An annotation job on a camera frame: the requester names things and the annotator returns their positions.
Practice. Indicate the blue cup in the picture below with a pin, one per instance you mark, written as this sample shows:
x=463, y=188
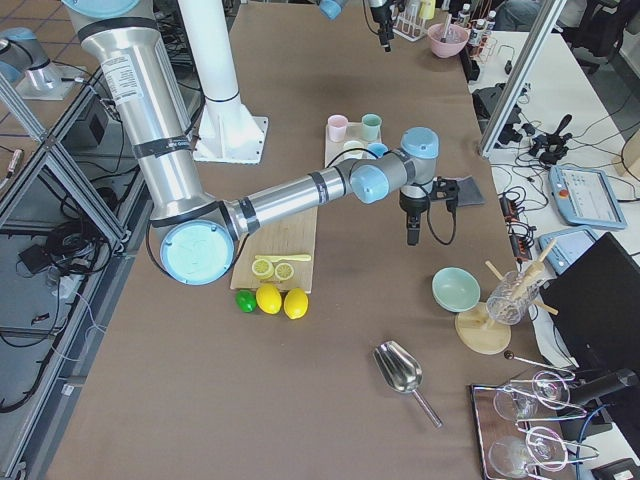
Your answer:
x=376, y=150

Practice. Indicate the steel ice scoop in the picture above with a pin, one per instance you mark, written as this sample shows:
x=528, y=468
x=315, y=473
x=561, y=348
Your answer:
x=403, y=373

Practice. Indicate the grey folded cloth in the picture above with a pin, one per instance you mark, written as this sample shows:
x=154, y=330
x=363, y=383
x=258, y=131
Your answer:
x=468, y=193

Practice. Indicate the pink cup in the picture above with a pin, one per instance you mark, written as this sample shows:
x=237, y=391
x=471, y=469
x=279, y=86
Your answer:
x=336, y=127

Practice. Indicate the yellow plastic knife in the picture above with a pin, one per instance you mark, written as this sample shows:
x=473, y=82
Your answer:
x=285, y=258

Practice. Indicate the green bowl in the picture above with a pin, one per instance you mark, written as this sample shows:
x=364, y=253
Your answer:
x=455, y=289

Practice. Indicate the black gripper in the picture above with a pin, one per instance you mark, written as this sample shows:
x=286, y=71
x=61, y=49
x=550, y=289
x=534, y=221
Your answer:
x=411, y=205
x=380, y=12

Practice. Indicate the lower wine glass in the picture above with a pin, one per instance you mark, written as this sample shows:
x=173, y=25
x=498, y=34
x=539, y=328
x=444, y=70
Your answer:
x=540, y=451

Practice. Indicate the aluminium camera post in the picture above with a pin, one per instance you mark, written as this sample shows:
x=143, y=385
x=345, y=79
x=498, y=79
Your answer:
x=541, y=28

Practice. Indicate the clear textured glass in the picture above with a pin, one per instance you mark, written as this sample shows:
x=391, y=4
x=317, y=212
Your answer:
x=512, y=298

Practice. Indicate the teach pendant tablet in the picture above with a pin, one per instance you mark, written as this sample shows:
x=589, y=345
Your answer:
x=585, y=197

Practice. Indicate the upper wine glass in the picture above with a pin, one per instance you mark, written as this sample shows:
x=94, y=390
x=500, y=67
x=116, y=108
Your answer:
x=521, y=399

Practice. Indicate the wooden cup stand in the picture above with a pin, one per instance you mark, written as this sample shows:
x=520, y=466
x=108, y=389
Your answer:
x=484, y=335

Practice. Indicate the pink ice bowl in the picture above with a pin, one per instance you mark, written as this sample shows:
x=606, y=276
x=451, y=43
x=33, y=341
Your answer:
x=449, y=44

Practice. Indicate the wooden cutting board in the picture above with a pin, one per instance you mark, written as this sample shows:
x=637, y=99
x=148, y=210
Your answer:
x=292, y=235

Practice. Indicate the lemon slice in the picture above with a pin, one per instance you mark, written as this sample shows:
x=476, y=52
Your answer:
x=262, y=269
x=284, y=271

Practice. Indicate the upper whole lemon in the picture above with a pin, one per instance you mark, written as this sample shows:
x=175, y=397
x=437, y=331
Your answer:
x=296, y=304

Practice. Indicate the green lime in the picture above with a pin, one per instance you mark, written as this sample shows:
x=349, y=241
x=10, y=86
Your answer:
x=246, y=301

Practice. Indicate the lower whole lemon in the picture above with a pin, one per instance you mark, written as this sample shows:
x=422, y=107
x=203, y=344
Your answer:
x=269, y=299

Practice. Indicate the black laptop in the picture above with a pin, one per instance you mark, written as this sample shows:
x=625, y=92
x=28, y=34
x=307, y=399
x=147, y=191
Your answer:
x=598, y=302

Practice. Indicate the black wine glass rack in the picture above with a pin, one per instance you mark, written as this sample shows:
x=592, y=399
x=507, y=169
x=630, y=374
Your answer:
x=517, y=427

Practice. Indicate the steel muddler black tip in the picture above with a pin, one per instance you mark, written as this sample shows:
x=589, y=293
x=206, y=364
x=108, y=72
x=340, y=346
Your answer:
x=445, y=28

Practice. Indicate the green cup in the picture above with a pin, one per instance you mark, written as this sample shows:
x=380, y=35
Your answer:
x=370, y=127

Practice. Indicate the whole lemon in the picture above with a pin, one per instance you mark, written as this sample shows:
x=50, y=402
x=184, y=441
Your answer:
x=296, y=304
x=269, y=299

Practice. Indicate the white wire rack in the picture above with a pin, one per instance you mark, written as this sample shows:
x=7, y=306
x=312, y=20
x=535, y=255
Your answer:
x=411, y=18

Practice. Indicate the upper lemon slice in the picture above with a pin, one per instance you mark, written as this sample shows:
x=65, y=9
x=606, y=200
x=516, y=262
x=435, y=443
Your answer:
x=262, y=269

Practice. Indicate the cream rabbit tray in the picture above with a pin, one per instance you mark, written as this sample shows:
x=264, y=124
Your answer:
x=353, y=133

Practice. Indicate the lower lemon slice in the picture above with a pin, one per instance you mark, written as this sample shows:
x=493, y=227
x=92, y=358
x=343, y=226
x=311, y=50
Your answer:
x=284, y=271

